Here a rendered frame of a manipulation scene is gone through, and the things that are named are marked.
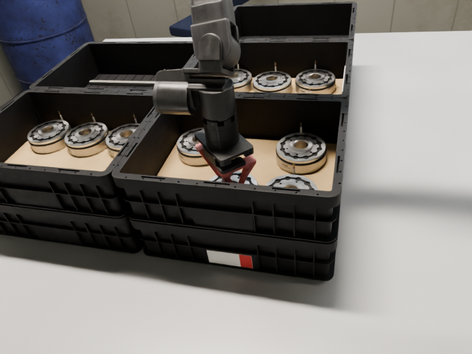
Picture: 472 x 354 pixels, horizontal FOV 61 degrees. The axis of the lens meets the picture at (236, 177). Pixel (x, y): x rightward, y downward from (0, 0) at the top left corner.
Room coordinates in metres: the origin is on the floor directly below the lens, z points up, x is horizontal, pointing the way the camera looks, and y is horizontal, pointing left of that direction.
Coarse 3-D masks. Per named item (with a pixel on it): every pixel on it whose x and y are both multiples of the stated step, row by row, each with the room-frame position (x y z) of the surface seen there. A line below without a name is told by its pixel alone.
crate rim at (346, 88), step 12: (348, 48) 0.94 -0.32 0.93; (348, 60) 0.88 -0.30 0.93; (348, 72) 0.82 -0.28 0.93; (348, 84) 0.76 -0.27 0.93; (288, 96) 0.75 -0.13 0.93; (300, 96) 0.74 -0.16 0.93; (312, 96) 0.74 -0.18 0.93; (324, 96) 0.73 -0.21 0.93; (336, 96) 0.72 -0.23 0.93; (348, 96) 0.72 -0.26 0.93
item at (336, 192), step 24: (240, 96) 0.78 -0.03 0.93; (264, 96) 0.76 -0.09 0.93; (120, 168) 0.58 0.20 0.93; (336, 168) 0.51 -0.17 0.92; (168, 192) 0.52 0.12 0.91; (192, 192) 0.51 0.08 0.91; (216, 192) 0.49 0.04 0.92; (240, 192) 0.48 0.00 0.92; (264, 192) 0.47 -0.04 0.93; (288, 192) 0.46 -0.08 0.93; (312, 192) 0.45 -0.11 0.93; (336, 192) 0.44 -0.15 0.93
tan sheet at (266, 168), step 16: (176, 144) 0.78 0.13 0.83; (256, 144) 0.73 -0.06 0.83; (272, 144) 0.73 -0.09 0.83; (336, 144) 0.69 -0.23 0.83; (176, 160) 0.72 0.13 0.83; (256, 160) 0.68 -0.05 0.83; (272, 160) 0.67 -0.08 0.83; (176, 176) 0.66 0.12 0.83; (192, 176) 0.65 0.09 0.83; (208, 176) 0.64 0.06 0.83; (256, 176) 0.62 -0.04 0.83; (272, 176) 0.62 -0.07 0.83; (304, 176) 0.60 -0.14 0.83; (320, 176) 0.59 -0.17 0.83
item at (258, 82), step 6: (264, 72) 1.02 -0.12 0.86; (270, 72) 1.01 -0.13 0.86; (276, 72) 1.01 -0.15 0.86; (282, 72) 1.00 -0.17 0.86; (258, 78) 0.99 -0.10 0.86; (282, 78) 0.97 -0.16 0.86; (288, 78) 0.97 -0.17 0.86; (258, 84) 0.96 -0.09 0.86; (264, 84) 0.95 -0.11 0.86; (270, 84) 0.94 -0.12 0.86; (276, 84) 0.94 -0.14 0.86; (282, 84) 0.93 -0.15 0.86; (288, 84) 0.94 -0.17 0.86; (264, 90) 0.93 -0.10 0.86; (270, 90) 0.92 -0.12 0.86
